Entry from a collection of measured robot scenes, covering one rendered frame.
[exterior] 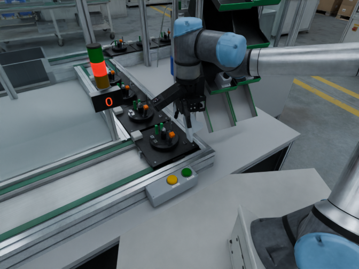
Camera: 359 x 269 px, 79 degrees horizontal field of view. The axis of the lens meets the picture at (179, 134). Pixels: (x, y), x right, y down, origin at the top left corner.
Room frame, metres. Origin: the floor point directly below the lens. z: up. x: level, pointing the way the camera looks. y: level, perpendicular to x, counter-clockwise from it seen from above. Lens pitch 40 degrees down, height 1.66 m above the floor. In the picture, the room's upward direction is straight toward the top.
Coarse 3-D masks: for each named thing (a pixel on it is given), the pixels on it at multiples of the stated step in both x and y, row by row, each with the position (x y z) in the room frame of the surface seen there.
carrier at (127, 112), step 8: (136, 104) 1.10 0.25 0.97; (120, 112) 1.00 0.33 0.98; (128, 112) 0.99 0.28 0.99; (136, 112) 0.99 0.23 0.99; (152, 112) 0.99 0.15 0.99; (160, 112) 1.02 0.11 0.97; (120, 120) 0.94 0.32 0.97; (128, 120) 0.94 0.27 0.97; (136, 120) 0.92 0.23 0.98; (144, 120) 0.93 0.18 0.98; (152, 120) 0.94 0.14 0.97; (160, 120) 0.94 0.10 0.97; (168, 120) 0.94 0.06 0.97; (128, 128) 0.87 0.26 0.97; (136, 128) 0.87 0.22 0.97; (144, 128) 0.87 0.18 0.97
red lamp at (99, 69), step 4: (104, 60) 0.78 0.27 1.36; (92, 64) 0.75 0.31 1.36; (96, 64) 0.75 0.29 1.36; (100, 64) 0.75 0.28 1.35; (104, 64) 0.77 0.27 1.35; (92, 68) 0.75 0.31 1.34; (96, 68) 0.75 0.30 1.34; (100, 68) 0.75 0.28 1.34; (104, 68) 0.76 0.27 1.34; (96, 72) 0.75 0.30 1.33; (100, 72) 0.75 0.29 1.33; (104, 72) 0.76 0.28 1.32
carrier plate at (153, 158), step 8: (152, 128) 0.87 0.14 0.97; (168, 128) 0.87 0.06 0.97; (176, 128) 0.87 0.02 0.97; (144, 136) 0.81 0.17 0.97; (184, 136) 0.81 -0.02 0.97; (136, 144) 0.76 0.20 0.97; (144, 144) 0.75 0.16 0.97; (192, 144) 0.75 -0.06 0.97; (144, 152) 0.70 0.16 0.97; (152, 152) 0.70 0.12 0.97; (160, 152) 0.70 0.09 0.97; (168, 152) 0.70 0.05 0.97; (176, 152) 0.70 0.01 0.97; (184, 152) 0.70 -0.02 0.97; (152, 160) 0.65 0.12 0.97; (160, 160) 0.65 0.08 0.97; (168, 160) 0.65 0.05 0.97; (152, 168) 0.62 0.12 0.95
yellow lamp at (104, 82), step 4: (96, 76) 0.75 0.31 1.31; (100, 76) 0.75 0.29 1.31; (104, 76) 0.76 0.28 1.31; (96, 80) 0.75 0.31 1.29; (100, 80) 0.75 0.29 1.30; (104, 80) 0.75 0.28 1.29; (108, 80) 0.77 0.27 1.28; (96, 84) 0.76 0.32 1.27; (100, 84) 0.75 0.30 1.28; (104, 84) 0.75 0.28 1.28; (108, 84) 0.77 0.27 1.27; (100, 88) 0.75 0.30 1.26; (104, 88) 0.75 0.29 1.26
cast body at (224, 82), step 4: (224, 72) 0.87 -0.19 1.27; (216, 76) 0.89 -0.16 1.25; (220, 76) 0.86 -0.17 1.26; (224, 76) 0.85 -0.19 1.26; (228, 76) 0.85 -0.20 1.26; (216, 80) 0.88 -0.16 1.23; (220, 80) 0.86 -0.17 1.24; (224, 80) 0.84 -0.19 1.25; (228, 80) 0.85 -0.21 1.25; (216, 84) 0.88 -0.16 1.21; (220, 84) 0.85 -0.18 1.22; (224, 84) 0.85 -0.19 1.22; (228, 84) 0.86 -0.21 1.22; (220, 88) 0.85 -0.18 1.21; (224, 88) 0.85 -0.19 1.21
